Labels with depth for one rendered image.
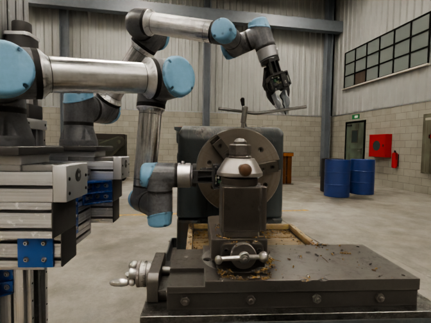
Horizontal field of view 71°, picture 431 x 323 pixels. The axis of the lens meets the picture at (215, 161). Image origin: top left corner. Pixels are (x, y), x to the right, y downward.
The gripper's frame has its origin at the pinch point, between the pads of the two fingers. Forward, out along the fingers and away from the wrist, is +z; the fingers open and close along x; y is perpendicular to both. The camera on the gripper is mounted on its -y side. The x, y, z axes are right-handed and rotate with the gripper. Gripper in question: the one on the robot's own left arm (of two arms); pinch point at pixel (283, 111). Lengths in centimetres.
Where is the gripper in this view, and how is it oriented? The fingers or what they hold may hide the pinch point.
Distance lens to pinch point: 120.4
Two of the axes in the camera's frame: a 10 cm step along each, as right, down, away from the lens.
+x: 9.5, -3.2, 0.4
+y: 0.6, 0.5, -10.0
